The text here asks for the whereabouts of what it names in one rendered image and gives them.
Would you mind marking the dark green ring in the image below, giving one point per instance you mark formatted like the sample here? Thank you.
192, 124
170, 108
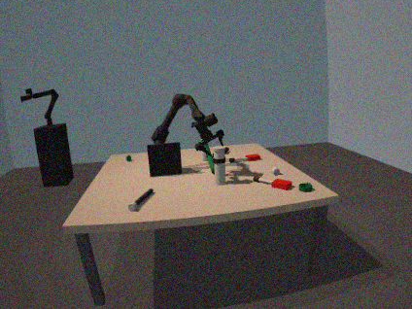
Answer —
305, 187

